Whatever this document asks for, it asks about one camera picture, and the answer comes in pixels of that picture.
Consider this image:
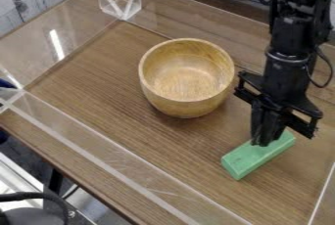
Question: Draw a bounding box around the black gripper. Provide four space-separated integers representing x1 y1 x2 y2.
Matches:
235 49 323 147

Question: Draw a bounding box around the green rectangular block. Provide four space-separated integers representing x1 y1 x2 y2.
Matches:
222 131 297 180

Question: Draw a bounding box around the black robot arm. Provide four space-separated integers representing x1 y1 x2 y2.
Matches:
235 0 333 147

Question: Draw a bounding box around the wooden brown bowl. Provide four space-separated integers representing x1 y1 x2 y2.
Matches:
140 38 236 118

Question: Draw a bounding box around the black table leg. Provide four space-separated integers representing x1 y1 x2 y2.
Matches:
49 169 65 195

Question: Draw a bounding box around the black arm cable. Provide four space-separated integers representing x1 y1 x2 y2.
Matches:
306 46 335 90

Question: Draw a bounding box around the clear acrylic enclosure wall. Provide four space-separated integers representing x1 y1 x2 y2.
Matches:
0 0 335 225

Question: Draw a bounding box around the black cable loop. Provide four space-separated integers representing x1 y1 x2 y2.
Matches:
0 191 71 225

